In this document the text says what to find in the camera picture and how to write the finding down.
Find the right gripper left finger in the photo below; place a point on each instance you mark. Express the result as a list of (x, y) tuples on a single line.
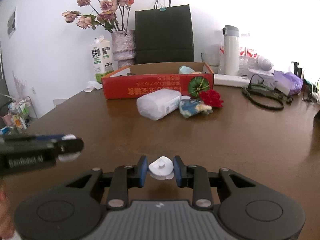
[(142, 170)]

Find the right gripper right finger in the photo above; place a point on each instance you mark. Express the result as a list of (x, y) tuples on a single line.
[(180, 172)]

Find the white heart-shaped cap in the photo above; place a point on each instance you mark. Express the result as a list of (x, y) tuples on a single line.
[(162, 169)]

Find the person's left hand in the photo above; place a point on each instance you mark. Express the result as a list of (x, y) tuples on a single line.
[(6, 224)]

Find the blue snack packet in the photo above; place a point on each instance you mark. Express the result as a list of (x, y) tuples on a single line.
[(191, 107)]

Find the translucent plastic container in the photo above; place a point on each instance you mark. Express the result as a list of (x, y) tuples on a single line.
[(158, 104)]

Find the white round jar lid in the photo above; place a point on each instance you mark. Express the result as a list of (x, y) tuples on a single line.
[(185, 97)]

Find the red artificial rose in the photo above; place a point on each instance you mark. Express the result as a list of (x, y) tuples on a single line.
[(211, 98)]

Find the red cardboard box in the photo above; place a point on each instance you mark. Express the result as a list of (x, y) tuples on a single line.
[(134, 81)]

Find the crumpled white tissue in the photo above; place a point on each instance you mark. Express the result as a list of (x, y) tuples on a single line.
[(93, 85)]

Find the white power strip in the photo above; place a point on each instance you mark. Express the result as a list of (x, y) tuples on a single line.
[(230, 81)]

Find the pink textured vase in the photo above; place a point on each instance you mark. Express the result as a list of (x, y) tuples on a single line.
[(124, 47)]

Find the clear water bottle red label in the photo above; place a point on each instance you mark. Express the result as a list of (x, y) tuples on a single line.
[(248, 60)]

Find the white green milk carton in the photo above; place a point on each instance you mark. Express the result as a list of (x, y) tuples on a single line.
[(101, 57)]

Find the black paper bag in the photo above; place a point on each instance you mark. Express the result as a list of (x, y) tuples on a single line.
[(164, 34)]

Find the white thermos bottle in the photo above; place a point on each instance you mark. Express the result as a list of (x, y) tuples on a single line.
[(231, 50)]

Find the purple tissue pack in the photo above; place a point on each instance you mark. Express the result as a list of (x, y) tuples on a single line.
[(288, 83)]

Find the dried pink roses bouquet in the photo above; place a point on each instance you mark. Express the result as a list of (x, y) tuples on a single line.
[(112, 15)]

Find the black glasses with cord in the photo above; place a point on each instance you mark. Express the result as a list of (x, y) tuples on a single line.
[(257, 88)]

